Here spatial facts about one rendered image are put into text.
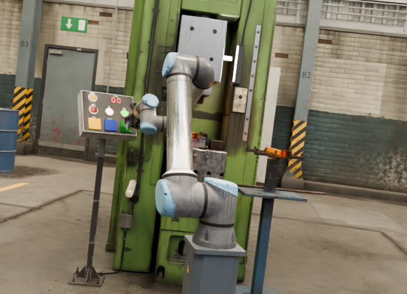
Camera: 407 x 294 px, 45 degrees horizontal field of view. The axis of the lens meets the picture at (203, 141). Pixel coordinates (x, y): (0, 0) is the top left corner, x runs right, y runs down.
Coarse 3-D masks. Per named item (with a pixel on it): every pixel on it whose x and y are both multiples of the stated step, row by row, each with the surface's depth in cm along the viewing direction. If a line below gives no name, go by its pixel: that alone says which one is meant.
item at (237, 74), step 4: (248, 12) 332; (244, 28) 332; (244, 32) 333; (240, 44) 330; (240, 48) 331; (240, 52) 331; (236, 56) 332; (240, 56) 331; (236, 60) 331; (240, 60) 331; (236, 64) 331; (240, 64) 331; (236, 68) 331; (240, 68) 332; (236, 72) 332; (240, 72) 332; (236, 76) 332; (236, 80) 332
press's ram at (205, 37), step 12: (180, 24) 316; (192, 24) 317; (204, 24) 317; (216, 24) 318; (180, 36) 316; (192, 36) 317; (204, 36) 318; (216, 36) 318; (180, 48) 317; (192, 48) 318; (204, 48) 318; (216, 48) 319; (216, 60) 319; (228, 60) 339; (216, 72) 320
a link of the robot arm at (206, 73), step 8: (200, 64) 219; (208, 64) 223; (200, 72) 220; (208, 72) 222; (200, 80) 223; (208, 80) 225; (192, 88) 235; (200, 88) 229; (208, 88) 231; (192, 96) 239; (192, 104) 246
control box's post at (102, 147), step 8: (104, 144) 307; (104, 152) 308; (96, 176) 308; (96, 184) 308; (96, 192) 308; (96, 208) 309; (96, 216) 309; (96, 224) 312; (88, 248) 310; (88, 256) 310; (88, 264) 311
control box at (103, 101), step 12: (84, 96) 296; (96, 96) 300; (108, 96) 304; (120, 96) 309; (84, 108) 292; (96, 108) 296; (108, 108) 300; (120, 108) 305; (84, 120) 289; (120, 120) 301; (84, 132) 287; (96, 132) 290; (108, 132) 294; (120, 132) 298
